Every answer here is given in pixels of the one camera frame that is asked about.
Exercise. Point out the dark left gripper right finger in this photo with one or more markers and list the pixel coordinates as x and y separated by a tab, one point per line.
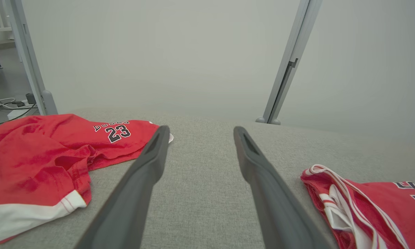
280	214

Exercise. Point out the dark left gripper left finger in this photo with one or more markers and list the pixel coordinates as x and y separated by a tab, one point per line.
134	200

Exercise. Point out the red and white basketball shorts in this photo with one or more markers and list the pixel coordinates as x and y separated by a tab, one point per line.
27	166
376	214

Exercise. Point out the grey fabric cushion surface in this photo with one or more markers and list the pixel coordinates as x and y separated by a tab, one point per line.
204	193

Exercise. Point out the black power adapter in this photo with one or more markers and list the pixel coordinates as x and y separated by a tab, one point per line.
30	98

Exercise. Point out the grey partition post with feet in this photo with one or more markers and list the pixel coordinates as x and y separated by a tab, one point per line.
284	69
27	55

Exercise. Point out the white shelf frame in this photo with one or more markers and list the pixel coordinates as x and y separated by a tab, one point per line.
0	29

